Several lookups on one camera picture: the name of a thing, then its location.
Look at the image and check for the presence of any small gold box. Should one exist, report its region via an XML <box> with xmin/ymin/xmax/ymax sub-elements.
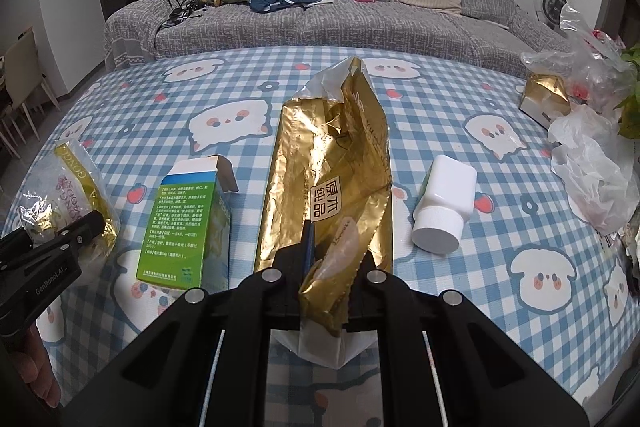
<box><xmin>519</xmin><ymin>73</ymin><xmax>572</xmax><ymax>128</ymax></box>

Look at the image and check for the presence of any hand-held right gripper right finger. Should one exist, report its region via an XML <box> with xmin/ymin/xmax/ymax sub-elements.
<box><xmin>347</xmin><ymin>248</ymin><xmax>592</xmax><ymax>427</ymax></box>

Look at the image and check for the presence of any clear packet with gold print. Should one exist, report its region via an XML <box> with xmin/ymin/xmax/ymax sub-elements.
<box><xmin>17</xmin><ymin>138</ymin><xmax>121</xmax><ymax>284</ymax></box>

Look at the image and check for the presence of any white plastic bottle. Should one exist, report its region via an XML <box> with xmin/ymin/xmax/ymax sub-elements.
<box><xmin>411</xmin><ymin>155</ymin><xmax>477</xmax><ymax>256</ymax></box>

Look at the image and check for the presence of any blue checked bear tablecloth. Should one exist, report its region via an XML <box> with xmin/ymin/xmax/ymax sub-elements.
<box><xmin>0</xmin><ymin>46</ymin><xmax>640</xmax><ymax>427</ymax></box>

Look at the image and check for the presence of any person's left hand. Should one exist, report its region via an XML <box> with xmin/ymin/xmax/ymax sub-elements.
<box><xmin>22</xmin><ymin>324</ymin><xmax>62</xmax><ymax>409</ymax></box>

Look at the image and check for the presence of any tall gold foil bag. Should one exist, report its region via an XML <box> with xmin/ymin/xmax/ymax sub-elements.
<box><xmin>254</xmin><ymin>56</ymin><xmax>394</xmax><ymax>369</ymax></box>

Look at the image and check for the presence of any green medicine box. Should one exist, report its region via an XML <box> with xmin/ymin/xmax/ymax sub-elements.
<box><xmin>136</xmin><ymin>155</ymin><xmax>239</xmax><ymax>293</ymax></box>

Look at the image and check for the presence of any grey sofa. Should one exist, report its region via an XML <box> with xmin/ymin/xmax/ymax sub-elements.
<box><xmin>104</xmin><ymin>0</ymin><xmax>572</xmax><ymax>74</ymax></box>

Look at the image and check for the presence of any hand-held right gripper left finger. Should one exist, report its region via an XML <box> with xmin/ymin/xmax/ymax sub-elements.
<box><xmin>60</xmin><ymin>219</ymin><xmax>318</xmax><ymax>427</ymax></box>

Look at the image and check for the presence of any clear plastic bag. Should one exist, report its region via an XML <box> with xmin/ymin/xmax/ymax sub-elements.
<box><xmin>521</xmin><ymin>2</ymin><xmax>640</xmax><ymax>108</ymax></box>

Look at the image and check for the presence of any green potted plant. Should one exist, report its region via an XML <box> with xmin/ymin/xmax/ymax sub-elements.
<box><xmin>617</xmin><ymin>47</ymin><xmax>640</xmax><ymax>140</ymax></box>

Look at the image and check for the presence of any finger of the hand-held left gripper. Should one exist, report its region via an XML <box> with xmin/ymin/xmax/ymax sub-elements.
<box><xmin>30</xmin><ymin>211</ymin><xmax>106</xmax><ymax>265</ymax></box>
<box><xmin>0</xmin><ymin>227</ymin><xmax>36</xmax><ymax>260</ymax></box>

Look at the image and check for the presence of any small black fan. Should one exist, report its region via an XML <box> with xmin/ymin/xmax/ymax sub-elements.
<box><xmin>542</xmin><ymin>0</ymin><xmax>569</xmax><ymax>28</ymax></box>

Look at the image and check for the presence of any beige dining chair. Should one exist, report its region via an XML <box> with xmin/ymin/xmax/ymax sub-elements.
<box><xmin>0</xmin><ymin>27</ymin><xmax>61</xmax><ymax>142</ymax></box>

